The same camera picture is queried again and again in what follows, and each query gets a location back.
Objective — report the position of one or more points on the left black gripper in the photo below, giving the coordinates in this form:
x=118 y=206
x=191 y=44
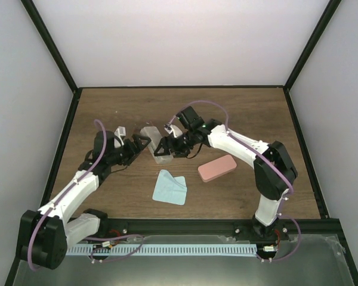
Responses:
x=134 y=152

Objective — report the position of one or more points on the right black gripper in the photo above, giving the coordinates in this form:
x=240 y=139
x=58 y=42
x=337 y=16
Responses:
x=166 y=142

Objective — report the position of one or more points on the grey glasses case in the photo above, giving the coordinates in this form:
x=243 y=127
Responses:
x=154 y=134

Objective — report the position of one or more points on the blue cleaning cloth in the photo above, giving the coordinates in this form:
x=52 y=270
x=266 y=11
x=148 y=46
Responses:
x=170 y=189

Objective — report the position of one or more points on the pink glasses case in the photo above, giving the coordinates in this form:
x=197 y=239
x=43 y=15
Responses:
x=216 y=168

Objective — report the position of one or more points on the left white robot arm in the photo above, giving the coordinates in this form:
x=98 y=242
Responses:
x=45 y=235

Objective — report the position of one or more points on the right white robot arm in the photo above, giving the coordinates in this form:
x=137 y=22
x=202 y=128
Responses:
x=273 y=168

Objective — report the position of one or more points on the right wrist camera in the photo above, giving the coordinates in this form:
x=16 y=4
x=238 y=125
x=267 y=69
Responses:
x=173 y=130

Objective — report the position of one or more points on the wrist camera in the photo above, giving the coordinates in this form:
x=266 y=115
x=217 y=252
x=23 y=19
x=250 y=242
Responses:
x=120 y=134
x=173 y=130

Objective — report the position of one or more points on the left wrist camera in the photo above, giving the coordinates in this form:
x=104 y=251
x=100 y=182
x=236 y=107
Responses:
x=120 y=134

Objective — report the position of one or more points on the black aluminium frame rail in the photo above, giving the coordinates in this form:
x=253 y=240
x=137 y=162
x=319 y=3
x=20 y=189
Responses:
x=244 y=229

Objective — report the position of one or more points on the blue slotted cable duct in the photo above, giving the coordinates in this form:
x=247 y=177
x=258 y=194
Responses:
x=239 y=250

